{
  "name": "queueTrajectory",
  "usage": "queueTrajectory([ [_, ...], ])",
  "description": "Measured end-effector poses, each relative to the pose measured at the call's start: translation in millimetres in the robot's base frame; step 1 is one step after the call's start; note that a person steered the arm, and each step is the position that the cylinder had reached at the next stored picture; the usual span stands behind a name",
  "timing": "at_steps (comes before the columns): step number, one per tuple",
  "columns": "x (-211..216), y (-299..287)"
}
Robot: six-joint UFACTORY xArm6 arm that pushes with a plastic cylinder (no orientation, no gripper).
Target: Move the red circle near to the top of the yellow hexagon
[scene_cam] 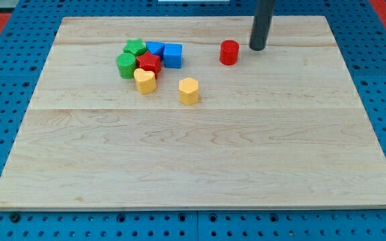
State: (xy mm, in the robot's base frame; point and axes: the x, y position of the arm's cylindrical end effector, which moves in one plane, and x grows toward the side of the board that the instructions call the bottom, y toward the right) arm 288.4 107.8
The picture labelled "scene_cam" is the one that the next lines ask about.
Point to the red cylinder block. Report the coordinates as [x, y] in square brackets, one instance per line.
[229, 50]

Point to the yellow hexagon block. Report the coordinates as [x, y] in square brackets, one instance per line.
[188, 91]

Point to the yellow heart block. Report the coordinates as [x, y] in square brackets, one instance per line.
[145, 81]

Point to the red star block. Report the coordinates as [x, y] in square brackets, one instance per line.
[149, 62]

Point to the blue cube block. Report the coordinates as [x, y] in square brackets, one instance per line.
[173, 56]

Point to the blue triangle block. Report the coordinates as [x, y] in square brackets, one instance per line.
[156, 48]

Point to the green cylinder block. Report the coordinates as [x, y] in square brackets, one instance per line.
[126, 64]

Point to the green star block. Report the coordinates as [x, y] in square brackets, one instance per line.
[135, 47]

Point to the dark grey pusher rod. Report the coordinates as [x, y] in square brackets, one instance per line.
[261, 24]

